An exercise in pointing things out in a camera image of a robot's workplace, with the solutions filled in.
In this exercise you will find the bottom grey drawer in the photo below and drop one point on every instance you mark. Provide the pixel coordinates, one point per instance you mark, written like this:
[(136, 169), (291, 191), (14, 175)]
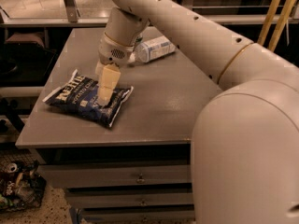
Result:
[(139, 213)]

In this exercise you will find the middle grey drawer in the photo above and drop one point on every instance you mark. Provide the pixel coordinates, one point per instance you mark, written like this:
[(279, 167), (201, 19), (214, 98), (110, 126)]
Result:
[(130, 198)]

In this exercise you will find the clear plastic water bottle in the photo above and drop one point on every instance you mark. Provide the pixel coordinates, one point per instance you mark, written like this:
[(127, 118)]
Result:
[(153, 49)]

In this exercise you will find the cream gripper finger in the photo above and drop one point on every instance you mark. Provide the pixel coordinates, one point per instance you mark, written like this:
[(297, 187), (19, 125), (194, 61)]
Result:
[(108, 78)]

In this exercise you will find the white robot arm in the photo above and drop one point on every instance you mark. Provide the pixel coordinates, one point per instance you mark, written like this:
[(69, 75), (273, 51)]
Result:
[(245, 142)]

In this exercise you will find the dark chair at left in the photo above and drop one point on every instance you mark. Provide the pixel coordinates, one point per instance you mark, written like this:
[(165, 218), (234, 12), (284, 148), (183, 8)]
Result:
[(25, 60)]

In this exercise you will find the grey drawer cabinet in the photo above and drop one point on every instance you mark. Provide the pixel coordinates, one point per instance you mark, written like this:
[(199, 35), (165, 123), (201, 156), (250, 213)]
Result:
[(154, 126)]

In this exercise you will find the top grey drawer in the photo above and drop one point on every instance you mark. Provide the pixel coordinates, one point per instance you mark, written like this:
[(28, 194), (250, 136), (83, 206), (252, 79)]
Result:
[(77, 176)]

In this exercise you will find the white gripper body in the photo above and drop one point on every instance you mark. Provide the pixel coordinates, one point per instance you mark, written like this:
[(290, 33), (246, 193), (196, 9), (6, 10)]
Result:
[(112, 53)]

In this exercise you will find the grey drawer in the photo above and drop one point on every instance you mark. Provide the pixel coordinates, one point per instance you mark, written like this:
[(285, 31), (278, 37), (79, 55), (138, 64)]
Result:
[(130, 198), (77, 176), (139, 213)]

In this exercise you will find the black wire basket with trash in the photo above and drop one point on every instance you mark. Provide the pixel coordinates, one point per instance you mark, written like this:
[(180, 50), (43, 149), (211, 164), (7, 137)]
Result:
[(21, 186)]

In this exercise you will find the blue potato chip bag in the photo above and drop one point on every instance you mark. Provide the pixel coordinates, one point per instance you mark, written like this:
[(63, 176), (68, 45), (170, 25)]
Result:
[(78, 96)]

